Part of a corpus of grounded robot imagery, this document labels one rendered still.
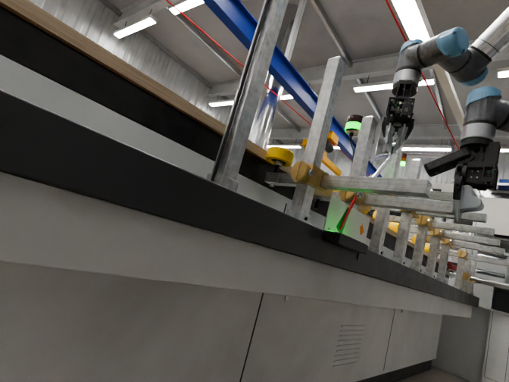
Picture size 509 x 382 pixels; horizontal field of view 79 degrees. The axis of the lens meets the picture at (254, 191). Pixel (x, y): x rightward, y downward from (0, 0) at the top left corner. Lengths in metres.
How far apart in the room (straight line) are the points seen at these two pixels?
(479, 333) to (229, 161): 3.20
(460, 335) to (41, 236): 3.43
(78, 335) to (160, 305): 0.18
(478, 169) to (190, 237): 0.73
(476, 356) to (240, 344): 2.78
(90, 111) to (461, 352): 3.43
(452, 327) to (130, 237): 3.32
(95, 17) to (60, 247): 8.26
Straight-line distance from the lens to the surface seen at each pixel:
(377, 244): 1.20
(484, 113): 1.01
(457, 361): 3.61
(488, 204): 3.54
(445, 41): 1.08
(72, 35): 0.70
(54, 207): 0.47
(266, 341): 1.15
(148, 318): 0.81
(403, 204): 0.97
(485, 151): 0.98
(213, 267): 0.61
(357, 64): 7.57
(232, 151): 0.58
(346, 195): 0.97
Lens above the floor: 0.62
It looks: 10 degrees up
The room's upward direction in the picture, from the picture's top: 16 degrees clockwise
